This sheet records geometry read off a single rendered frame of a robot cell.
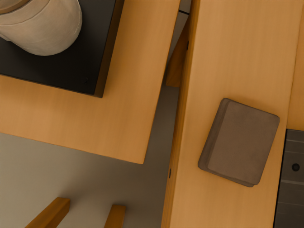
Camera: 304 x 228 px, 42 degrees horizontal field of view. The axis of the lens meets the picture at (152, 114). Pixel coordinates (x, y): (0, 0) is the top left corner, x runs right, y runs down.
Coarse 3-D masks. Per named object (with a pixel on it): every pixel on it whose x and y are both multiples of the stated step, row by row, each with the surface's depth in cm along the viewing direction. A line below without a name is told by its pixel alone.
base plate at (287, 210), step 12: (288, 132) 53; (300, 132) 53; (288, 144) 53; (300, 144) 53; (288, 156) 53; (300, 156) 53; (288, 168) 53; (300, 168) 53; (288, 180) 53; (300, 180) 53; (288, 192) 53; (300, 192) 53; (276, 204) 54; (288, 204) 53; (300, 204) 53; (276, 216) 53; (288, 216) 53; (300, 216) 53
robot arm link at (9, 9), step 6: (0, 0) 28; (6, 0) 28; (12, 0) 29; (18, 0) 30; (24, 0) 31; (0, 6) 29; (6, 6) 30; (12, 6) 31; (18, 6) 31; (0, 12) 31; (6, 12) 31
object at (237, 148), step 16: (224, 112) 51; (240, 112) 50; (256, 112) 50; (224, 128) 50; (240, 128) 50; (256, 128) 50; (272, 128) 50; (208, 144) 52; (224, 144) 50; (240, 144) 50; (256, 144) 50; (208, 160) 51; (224, 160) 50; (240, 160) 50; (256, 160) 50; (224, 176) 52; (240, 176) 50; (256, 176) 50
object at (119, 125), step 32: (128, 0) 58; (160, 0) 58; (128, 32) 58; (160, 32) 58; (128, 64) 58; (160, 64) 58; (0, 96) 58; (32, 96) 58; (64, 96) 58; (128, 96) 58; (0, 128) 58; (32, 128) 58; (64, 128) 58; (96, 128) 58; (128, 128) 58; (128, 160) 58
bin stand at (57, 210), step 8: (56, 200) 137; (64, 200) 138; (48, 208) 126; (56, 208) 127; (64, 208) 132; (112, 208) 137; (120, 208) 138; (40, 216) 116; (48, 216) 117; (56, 216) 120; (64, 216) 134; (112, 216) 126; (120, 216) 128; (32, 224) 107; (40, 224) 108; (48, 224) 110; (56, 224) 122; (112, 224) 117; (120, 224) 118
